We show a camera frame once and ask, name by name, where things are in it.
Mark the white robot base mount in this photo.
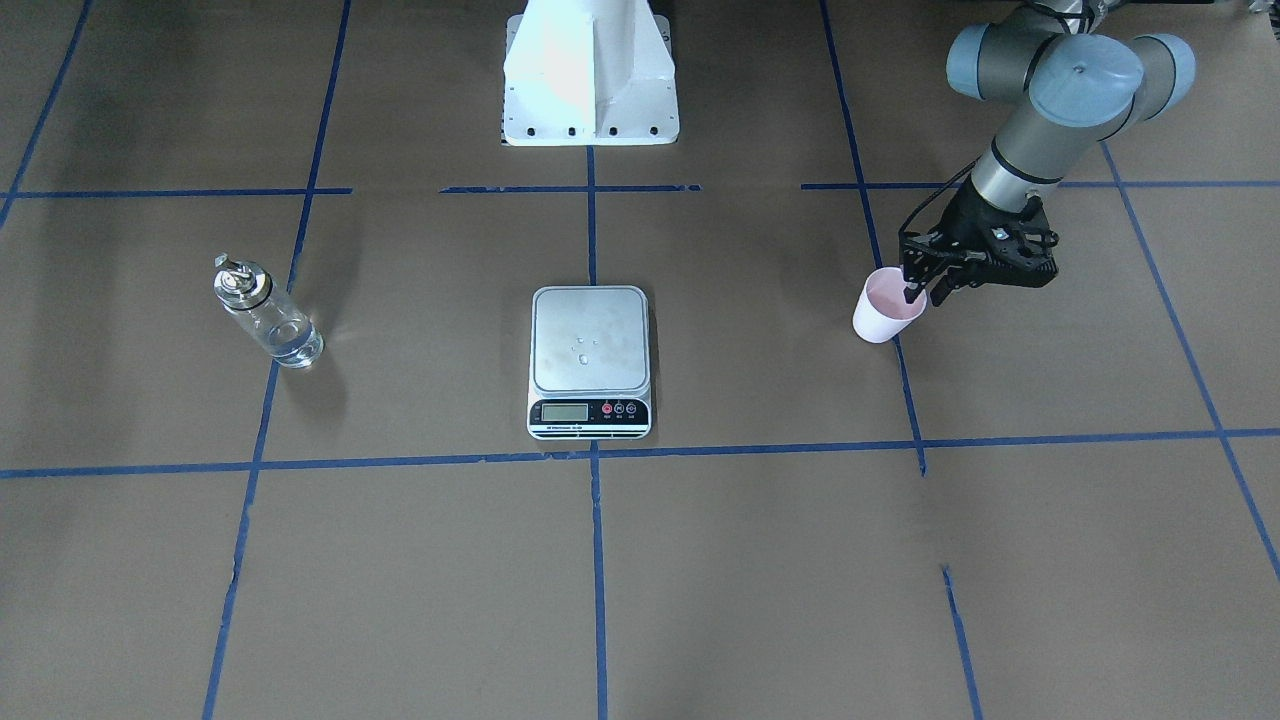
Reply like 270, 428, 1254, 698
500, 1, 681, 147

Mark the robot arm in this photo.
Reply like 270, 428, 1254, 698
899, 1, 1197, 306

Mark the glass sauce bottle metal cap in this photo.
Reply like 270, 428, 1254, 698
212, 252, 324, 369

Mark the silver digital kitchen scale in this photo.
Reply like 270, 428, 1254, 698
526, 284, 654, 441

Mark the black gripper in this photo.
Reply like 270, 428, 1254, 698
899, 188, 1059, 307

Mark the pink plastic cup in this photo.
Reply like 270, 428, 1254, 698
851, 266, 927, 345

